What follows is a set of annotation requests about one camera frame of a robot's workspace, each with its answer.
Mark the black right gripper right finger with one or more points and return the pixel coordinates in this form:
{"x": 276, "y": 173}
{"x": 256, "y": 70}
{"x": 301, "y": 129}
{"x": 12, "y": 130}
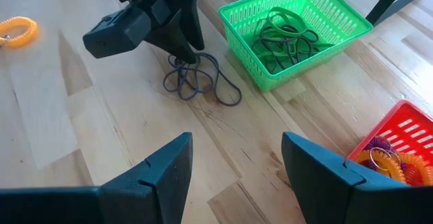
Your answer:
{"x": 321, "y": 183}

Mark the green rubber band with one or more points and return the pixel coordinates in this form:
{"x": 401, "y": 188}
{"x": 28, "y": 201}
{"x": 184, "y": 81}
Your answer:
{"x": 260, "y": 53}
{"x": 274, "y": 14}

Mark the purple coil wristband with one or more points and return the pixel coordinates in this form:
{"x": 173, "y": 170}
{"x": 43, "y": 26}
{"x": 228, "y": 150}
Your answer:
{"x": 372, "y": 144}

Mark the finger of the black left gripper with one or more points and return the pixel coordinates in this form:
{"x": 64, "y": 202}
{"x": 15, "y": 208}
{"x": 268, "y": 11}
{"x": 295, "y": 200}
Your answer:
{"x": 176, "y": 38}
{"x": 196, "y": 17}

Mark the green plastic basket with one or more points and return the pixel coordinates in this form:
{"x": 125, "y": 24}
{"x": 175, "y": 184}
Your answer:
{"x": 243, "y": 55}

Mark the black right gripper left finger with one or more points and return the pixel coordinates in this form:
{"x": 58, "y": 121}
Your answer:
{"x": 152, "y": 190}

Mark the red plastic basket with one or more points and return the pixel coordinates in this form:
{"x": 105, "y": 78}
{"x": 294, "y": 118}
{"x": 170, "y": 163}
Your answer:
{"x": 382, "y": 132}

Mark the black perforated metal shelf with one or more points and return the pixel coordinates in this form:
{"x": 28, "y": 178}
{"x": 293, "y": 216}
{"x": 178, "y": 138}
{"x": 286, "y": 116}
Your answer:
{"x": 389, "y": 0}

